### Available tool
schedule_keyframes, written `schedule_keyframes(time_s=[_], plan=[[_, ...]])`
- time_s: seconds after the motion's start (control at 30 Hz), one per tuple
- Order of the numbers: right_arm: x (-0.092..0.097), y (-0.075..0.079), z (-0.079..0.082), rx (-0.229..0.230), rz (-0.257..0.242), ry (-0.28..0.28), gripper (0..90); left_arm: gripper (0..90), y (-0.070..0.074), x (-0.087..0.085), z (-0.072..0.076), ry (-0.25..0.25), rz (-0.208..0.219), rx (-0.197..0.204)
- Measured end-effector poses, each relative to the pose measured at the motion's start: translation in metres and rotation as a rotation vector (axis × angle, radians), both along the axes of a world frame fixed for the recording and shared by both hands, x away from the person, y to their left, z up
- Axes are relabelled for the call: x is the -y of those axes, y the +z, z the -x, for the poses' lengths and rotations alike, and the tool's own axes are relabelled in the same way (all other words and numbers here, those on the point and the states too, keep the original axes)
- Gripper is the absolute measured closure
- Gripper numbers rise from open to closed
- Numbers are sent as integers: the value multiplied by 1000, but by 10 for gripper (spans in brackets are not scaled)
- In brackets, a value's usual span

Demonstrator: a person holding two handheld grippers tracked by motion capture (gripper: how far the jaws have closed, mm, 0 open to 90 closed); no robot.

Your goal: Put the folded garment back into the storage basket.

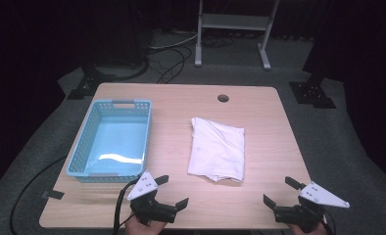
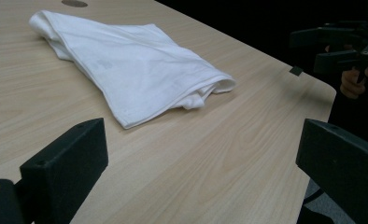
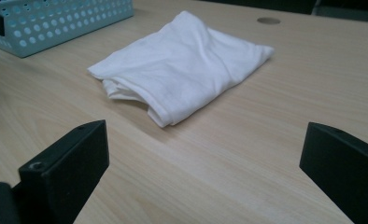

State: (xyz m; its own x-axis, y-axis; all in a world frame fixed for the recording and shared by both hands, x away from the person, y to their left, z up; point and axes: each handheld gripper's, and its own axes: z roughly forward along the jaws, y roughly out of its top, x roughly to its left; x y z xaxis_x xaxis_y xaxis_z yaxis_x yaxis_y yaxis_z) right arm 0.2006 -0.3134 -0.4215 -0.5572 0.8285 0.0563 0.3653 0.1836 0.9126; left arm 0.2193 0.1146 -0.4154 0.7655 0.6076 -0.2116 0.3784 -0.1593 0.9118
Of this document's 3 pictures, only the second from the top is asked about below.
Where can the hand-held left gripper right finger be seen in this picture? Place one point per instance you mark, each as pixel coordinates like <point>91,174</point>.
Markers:
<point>344,168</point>

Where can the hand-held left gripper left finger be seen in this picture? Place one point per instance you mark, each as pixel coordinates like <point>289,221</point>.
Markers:
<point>63,165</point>

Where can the white cloth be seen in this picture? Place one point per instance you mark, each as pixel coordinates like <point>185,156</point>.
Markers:
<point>135,71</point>

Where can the dark round table grommet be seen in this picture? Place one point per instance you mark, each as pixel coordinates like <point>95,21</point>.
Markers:
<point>74,3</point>

